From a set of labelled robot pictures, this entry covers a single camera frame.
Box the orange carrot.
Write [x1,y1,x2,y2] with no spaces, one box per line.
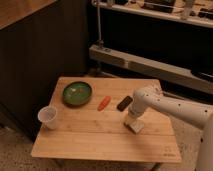
[97,96,111,111]

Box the wooden folding table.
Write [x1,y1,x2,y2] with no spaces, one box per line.
[31,77,181,163]

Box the white sponge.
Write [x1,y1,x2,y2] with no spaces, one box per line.
[125,121,144,134]

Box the dark wooden cabinet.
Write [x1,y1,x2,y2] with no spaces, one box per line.
[0,0,88,140]

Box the white ceramic cup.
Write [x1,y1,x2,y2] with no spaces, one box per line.
[38,106,57,130]

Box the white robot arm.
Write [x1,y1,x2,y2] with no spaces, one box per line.
[124,86,213,171]

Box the black rectangular block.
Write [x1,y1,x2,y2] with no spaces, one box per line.
[117,96,133,111]

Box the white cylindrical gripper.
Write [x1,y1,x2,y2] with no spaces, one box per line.
[124,101,146,125]

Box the metal shelf post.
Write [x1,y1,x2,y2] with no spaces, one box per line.
[96,0,103,49]

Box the green bowl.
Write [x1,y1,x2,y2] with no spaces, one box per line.
[62,81,92,106]

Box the metal shelf rack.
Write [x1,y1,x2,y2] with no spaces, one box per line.
[89,0,213,95]

